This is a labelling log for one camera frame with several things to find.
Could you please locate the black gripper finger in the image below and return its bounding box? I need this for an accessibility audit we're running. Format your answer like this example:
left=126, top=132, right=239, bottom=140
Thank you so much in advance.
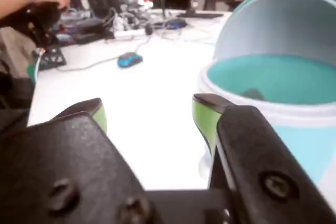
left=0, top=97, right=158, bottom=224
left=192, top=93, right=336, bottom=224

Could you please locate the person's bare forearm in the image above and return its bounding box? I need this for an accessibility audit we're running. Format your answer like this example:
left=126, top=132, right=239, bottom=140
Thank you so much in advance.
left=0, top=0, right=31, bottom=20

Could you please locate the teal bin with swing lid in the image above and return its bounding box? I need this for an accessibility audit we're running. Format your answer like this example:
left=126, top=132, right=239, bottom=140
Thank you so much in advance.
left=196, top=0, right=336, bottom=198

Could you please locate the blue black computer mouse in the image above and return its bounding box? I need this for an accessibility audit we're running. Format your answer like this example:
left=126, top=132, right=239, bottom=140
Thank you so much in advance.
left=117, top=52, right=144, bottom=69

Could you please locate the black flat electronics box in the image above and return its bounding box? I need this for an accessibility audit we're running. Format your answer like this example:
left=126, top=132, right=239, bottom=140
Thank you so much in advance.
left=56, top=18, right=116, bottom=45

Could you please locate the white power strip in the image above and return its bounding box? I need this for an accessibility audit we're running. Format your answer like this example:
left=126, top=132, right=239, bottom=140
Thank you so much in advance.
left=114, top=28, right=146, bottom=39

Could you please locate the grey mouse cable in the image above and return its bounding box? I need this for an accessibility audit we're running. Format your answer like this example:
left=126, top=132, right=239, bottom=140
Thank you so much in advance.
left=56, top=55, right=120, bottom=72

